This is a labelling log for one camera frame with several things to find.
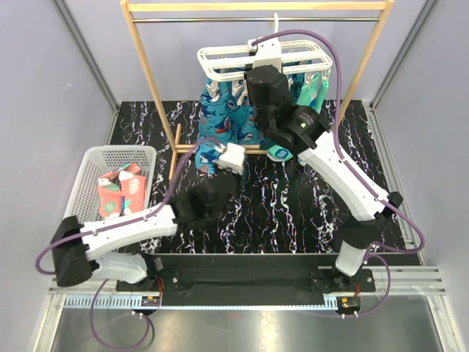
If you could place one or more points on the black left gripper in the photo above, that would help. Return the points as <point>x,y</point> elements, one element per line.
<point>239,178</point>

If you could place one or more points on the pink sock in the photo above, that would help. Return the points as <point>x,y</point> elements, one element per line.
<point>133,191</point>
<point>110,193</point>

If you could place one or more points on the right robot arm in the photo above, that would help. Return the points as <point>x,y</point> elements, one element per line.
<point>371,207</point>

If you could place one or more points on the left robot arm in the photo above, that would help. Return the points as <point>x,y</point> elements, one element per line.
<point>84,251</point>

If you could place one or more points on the white plastic clip hanger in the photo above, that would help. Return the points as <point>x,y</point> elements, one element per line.
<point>230,63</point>

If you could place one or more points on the mint green sock left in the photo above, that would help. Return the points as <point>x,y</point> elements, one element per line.
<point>300,125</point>

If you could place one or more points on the blue shark print shorts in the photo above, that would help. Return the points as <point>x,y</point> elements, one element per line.
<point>227,116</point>

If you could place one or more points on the white perforated plastic basket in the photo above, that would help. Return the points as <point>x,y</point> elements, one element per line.
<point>84,201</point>

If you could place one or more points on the wooden clothes rack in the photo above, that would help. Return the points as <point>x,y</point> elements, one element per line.
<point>383,7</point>

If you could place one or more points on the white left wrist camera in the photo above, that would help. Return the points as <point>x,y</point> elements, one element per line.
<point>231,157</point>

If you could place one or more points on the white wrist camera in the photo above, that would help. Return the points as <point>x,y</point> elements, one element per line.
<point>231,157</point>
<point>267,53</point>

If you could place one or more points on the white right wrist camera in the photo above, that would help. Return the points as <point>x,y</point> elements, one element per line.
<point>267,53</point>

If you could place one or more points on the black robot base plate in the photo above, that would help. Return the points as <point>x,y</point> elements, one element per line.
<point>297,281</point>

